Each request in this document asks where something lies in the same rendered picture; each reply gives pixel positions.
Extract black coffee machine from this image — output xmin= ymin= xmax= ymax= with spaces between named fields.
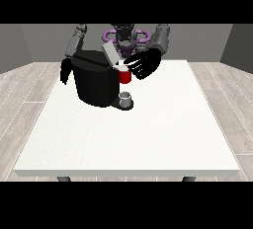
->
xmin=70 ymin=49 xmax=134 ymax=111

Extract pale grey machine lid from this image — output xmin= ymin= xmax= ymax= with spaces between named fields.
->
xmin=101 ymin=40 xmax=123 ymax=67

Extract red pod holder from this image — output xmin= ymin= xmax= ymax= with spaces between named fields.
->
xmin=118 ymin=70 xmax=132 ymax=85

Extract small grey cup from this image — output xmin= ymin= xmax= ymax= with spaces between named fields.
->
xmin=119 ymin=91 xmax=133 ymax=108

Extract grey trunk with purple rings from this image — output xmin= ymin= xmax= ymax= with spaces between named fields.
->
xmin=102 ymin=24 xmax=152 ymax=59

